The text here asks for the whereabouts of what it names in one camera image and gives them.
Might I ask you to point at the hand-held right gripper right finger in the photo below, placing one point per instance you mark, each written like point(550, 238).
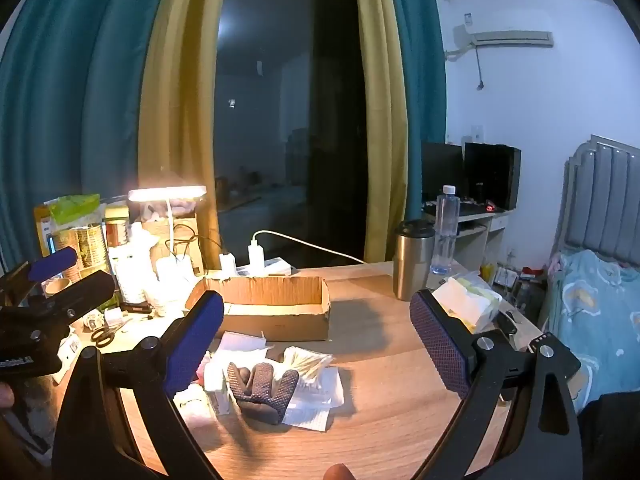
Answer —
point(440, 345)

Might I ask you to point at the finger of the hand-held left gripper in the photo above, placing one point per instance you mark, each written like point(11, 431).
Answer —
point(52, 265)
point(85, 290)

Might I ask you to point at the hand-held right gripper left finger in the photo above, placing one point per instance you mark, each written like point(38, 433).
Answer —
point(197, 340)

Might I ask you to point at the white paper towel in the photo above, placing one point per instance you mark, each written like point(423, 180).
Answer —
point(240, 346)

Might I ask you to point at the grey dotted glove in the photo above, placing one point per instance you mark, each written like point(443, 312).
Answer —
point(260, 390)

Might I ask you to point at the cardboard box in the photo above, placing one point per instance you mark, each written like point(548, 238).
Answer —
point(280, 322)

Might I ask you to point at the bag of cotton swabs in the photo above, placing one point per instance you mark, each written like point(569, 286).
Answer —
point(305, 365)

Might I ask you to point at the person's left forearm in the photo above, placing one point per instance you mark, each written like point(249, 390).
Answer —
point(30, 430)

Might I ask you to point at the person's left hand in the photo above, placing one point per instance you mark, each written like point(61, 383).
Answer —
point(5, 395)

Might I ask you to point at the person's right hand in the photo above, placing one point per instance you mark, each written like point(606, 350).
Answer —
point(340, 473)

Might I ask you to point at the stack of paper cups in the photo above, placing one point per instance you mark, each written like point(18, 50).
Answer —
point(57, 287)

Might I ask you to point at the white plastic basket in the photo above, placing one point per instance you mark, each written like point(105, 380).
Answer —
point(127, 275)

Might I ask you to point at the yellow tissue pack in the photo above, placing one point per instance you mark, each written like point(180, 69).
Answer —
point(465, 300)

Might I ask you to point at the small black device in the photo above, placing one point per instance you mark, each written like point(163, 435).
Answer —
point(135, 307)

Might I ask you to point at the small white box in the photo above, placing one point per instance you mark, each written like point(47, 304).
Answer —
point(220, 390)

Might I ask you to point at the green snack bag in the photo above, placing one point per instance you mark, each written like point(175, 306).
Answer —
point(75, 207)

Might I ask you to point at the red lidded jar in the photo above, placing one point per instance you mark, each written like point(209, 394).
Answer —
point(116, 227)

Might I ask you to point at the small white charger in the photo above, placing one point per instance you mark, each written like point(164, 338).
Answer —
point(227, 264)

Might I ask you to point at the steel tumbler with black lid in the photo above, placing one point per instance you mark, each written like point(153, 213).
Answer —
point(412, 265)

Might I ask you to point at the tall white charger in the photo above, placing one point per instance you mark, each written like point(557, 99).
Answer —
point(256, 257)

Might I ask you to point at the brown cardboard carton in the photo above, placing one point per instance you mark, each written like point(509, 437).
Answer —
point(190, 230)

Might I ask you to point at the clear water bottle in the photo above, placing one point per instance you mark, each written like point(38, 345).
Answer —
point(445, 230)

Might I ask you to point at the white computer desk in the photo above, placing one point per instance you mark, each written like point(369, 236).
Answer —
point(492, 235)

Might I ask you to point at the white desk lamp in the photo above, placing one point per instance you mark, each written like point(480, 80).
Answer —
point(167, 193)

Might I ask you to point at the printed white paper sheet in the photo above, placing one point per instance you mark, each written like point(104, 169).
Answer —
point(315, 410)

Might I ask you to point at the blue printed blanket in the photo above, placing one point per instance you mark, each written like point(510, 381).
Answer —
point(595, 320)

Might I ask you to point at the teal curtain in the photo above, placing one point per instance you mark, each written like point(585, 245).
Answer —
point(425, 85)
point(75, 85)

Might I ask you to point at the dark cloth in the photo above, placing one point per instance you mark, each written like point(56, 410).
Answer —
point(610, 440)

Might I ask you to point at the yellow curtain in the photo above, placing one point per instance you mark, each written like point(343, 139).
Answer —
point(385, 135)
point(175, 110)

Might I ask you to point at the grey padded headboard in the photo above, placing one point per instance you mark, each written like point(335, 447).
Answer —
point(600, 200)

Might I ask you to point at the dark glass window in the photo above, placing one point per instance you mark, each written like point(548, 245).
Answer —
point(290, 110)

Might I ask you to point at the white air conditioner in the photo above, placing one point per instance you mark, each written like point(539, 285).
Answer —
point(510, 37)

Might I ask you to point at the white wall socket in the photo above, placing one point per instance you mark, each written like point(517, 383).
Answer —
point(478, 133)

